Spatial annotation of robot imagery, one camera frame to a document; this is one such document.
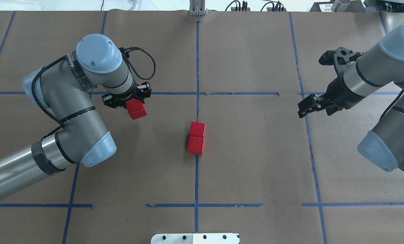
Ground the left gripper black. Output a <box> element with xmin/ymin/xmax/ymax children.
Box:
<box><xmin>102</xmin><ymin>81</ymin><xmax>152</xmax><ymax>108</ymax></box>

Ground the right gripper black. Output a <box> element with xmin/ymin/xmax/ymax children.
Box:
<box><xmin>298</xmin><ymin>76</ymin><xmax>365</xmax><ymax>118</ymax></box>

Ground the red block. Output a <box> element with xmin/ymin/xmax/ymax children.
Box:
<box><xmin>189</xmin><ymin>121</ymin><xmax>206</xmax><ymax>138</ymax></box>
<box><xmin>187</xmin><ymin>136</ymin><xmax>205</xmax><ymax>156</ymax></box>
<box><xmin>125</xmin><ymin>99</ymin><xmax>147</xmax><ymax>120</ymax></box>

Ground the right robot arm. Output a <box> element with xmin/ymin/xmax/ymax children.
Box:
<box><xmin>297</xmin><ymin>22</ymin><xmax>404</xmax><ymax>173</ymax></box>

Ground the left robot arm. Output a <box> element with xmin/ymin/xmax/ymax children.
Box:
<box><xmin>0</xmin><ymin>34</ymin><xmax>156</xmax><ymax>201</ymax></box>

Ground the brown paper table cover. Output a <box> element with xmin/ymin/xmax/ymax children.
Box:
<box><xmin>0</xmin><ymin>10</ymin><xmax>404</xmax><ymax>244</ymax></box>

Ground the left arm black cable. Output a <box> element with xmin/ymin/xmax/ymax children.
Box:
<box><xmin>31</xmin><ymin>47</ymin><xmax>156</xmax><ymax>127</ymax></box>

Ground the aluminium frame post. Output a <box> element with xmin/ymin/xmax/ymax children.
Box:
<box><xmin>189</xmin><ymin>0</ymin><xmax>206</xmax><ymax>16</ymax></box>

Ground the white camera mast pedestal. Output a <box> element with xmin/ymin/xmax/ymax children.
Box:
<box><xmin>151</xmin><ymin>233</ymin><xmax>240</xmax><ymax>244</ymax></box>

